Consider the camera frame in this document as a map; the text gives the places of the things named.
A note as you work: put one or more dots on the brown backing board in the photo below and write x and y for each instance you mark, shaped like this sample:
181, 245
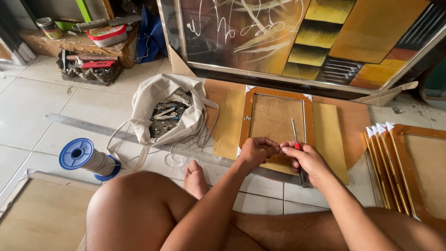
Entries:
350, 118

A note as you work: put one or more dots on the red hand tool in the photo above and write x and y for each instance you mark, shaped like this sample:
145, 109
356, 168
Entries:
99, 64

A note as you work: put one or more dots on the person's bare foot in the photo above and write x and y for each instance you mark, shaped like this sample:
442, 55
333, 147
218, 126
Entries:
195, 179

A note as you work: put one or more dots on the large frame with brown back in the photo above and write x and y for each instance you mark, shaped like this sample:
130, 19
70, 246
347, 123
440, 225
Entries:
41, 216

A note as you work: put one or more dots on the person's left leg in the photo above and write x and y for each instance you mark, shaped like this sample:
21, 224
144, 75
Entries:
129, 212

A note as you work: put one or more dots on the person's leg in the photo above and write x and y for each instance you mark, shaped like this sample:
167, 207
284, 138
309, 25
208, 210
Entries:
296, 232
129, 212

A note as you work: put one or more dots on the grey hand tool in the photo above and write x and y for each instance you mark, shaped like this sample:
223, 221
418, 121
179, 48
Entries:
94, 23

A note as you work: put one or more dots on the long metal ruler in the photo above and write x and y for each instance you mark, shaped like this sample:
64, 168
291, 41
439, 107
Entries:
104, 129

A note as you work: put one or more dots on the white container with red lid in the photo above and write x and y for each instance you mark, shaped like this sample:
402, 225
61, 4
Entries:
108, 35

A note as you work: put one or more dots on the bundle of frame mouldings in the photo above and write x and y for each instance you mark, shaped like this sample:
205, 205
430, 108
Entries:
14, 35

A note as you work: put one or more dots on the person's right leg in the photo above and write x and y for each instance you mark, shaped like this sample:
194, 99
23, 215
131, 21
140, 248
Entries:
296, 232

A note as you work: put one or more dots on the metal tin can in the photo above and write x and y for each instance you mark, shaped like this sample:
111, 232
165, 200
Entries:
50, 28

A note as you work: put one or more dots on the person's left hand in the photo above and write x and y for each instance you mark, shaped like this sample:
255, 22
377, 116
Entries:
252, 153

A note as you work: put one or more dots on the large framed abstract painting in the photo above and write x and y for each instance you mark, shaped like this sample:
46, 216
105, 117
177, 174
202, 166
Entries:
278, 35

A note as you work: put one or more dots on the beige canvas bag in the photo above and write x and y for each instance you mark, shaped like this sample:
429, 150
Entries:
156, 90

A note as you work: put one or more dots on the pile of metal hardware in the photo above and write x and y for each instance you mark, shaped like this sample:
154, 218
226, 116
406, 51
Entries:
167, 116

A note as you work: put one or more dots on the person's right hand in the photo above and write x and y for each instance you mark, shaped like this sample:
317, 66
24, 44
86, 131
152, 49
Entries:
310, 164

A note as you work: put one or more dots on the blue plastic bag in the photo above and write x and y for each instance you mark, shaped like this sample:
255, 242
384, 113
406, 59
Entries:
149, 38

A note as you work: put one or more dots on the cardboard corner protector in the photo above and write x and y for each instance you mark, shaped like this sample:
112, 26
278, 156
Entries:
386, 96
179, 64

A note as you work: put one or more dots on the small orange wooden picture frame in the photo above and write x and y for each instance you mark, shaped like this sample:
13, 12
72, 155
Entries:
246, 104

